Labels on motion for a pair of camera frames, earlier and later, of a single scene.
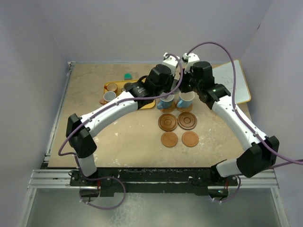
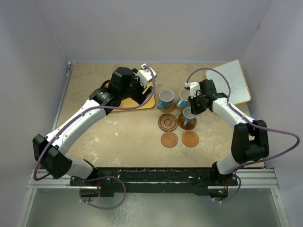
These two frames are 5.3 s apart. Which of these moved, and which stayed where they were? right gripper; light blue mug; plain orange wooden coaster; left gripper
Moved: left gripper; right gripper
Stayed: plain orange wooden coaster; light blue mug
